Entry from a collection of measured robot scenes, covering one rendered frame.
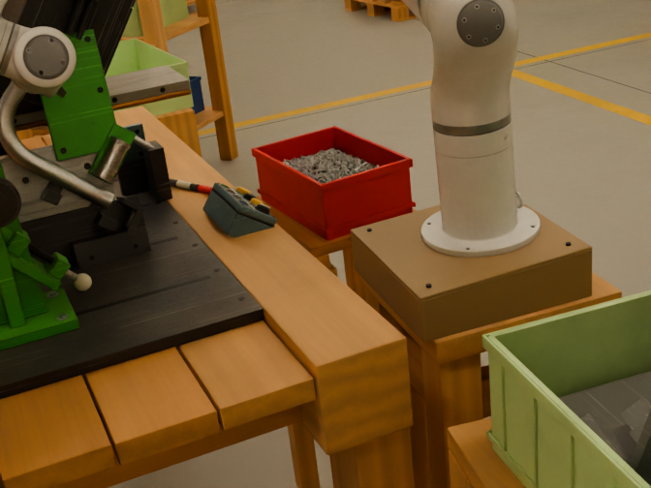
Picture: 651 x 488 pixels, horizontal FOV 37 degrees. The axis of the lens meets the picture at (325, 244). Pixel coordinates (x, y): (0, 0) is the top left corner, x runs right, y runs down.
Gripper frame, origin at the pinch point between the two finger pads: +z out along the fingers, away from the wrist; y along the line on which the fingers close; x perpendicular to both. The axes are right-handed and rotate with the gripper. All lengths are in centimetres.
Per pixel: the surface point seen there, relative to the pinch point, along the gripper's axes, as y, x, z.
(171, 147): -36, -10, 52
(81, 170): -16.6, 8.5, 4.9
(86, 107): -11.3, -1.1, 2.7
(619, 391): -81, 0, -70
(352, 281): -88, -6, 41
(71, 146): -12.6, 6.1, 2.7
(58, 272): -19.0, 25.0, -20.0
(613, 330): -76, -6, -69
